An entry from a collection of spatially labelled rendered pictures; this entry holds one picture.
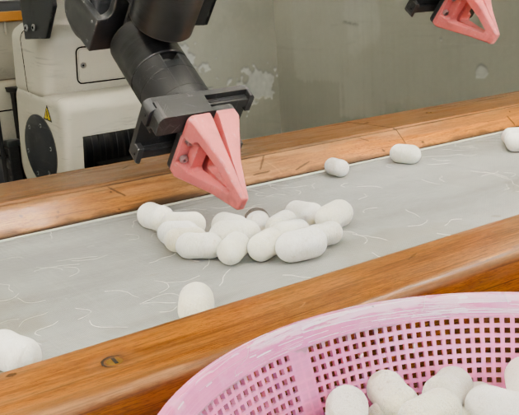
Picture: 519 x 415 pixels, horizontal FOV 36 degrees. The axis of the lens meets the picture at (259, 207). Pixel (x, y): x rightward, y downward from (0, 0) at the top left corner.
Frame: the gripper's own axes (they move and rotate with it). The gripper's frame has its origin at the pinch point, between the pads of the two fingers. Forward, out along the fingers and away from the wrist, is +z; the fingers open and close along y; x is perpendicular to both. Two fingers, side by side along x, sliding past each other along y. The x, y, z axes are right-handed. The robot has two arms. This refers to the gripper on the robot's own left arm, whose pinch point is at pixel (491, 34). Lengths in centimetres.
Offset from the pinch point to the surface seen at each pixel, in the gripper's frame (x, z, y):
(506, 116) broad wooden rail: 8.8, 5.5, 4.6
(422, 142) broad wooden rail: 8.8, 6.6, -10.9
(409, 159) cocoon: 5.1, 11.1, -18.8
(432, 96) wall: 101, -77, 119
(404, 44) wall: 95, -96, 118
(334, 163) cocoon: 5.6, 9.2, -27.2
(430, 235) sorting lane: -6.5, 25.9, -35.4
